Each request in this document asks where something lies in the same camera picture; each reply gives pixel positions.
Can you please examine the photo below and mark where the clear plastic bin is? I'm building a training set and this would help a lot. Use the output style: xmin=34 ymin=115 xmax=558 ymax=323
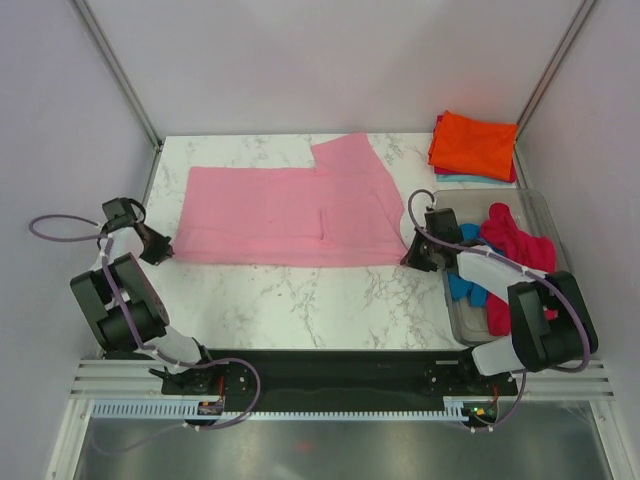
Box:
xmin=434 ymin=189 xmax=572 ymax=346

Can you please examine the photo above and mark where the left aluminium frame post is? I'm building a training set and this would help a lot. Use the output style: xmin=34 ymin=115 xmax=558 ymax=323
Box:
xmin=68 ymin=0 xmax=164 ymax=151

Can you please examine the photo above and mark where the teal folded t shirt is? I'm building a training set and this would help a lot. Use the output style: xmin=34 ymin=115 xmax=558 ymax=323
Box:
xmin=436 ymin=174 xmax=500 ymax=184

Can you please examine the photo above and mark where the aluminium front frame rail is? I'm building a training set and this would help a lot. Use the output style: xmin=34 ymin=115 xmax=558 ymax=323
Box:
xmin=71 ymin=360 xmax=615 ymax=402

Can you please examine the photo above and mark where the crimson crumpled t shirt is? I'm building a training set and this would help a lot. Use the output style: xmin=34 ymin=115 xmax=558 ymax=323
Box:
xmin=480 ymin=203 xmax=556 ymax=336

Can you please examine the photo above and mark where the right aluminium frame post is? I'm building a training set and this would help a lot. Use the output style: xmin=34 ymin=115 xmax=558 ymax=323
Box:
xmin=514 ymin=0 xmax=600 ymax=144

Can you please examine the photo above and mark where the blue crumpled t shirt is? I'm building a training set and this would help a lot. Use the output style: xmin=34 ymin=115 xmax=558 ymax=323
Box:
xmin=447 ymin=223 xmax=494 ymax=308

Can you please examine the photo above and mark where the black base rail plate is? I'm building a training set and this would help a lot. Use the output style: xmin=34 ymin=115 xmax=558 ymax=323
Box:
xmin=107 ymin=348 xmax=521 ymax=414

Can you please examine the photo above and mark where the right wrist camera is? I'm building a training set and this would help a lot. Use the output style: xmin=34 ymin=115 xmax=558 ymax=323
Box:
xmin=424 ymin=208 xmax=460 ymax=242

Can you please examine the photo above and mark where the orange folded t shirt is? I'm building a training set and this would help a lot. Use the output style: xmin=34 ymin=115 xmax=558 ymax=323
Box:
xmin=427 ymin=110 xmax=517 ymax=181

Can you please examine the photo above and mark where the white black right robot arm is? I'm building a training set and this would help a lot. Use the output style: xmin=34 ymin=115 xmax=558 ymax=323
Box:
xmin=400 ymin=231 xmax=599 ymax=394

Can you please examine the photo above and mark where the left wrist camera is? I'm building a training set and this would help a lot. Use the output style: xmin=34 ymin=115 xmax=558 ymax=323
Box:
xmin=102 ymin=197 xmax=146 ymax=223

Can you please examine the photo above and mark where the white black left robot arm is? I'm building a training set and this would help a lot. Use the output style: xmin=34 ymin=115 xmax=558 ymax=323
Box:
xmin=70 ymin=226 xmax=220 ymax=395

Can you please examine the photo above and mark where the aluminium frame post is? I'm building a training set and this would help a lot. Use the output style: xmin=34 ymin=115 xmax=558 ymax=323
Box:
xmin=68 ymin=0 xmax=164 ymax=151
xmin=514 ymin=0 xmax=600 ymax=144

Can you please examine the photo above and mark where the pink t shirt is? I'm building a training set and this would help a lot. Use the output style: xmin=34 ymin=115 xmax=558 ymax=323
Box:
xmin=173 ymin=133 xmax=407 ymax=268

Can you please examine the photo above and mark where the white slotted cable duct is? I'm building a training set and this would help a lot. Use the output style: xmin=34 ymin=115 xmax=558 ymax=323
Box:
xmin=91 ymin=399 xmax=484 ymax=422

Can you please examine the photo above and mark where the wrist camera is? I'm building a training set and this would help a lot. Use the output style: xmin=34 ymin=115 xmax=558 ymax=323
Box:
xmin=102 ymin=197 xmax=146 ymax=223
xmin=424 ymin=208 xmax=460 ymax=242

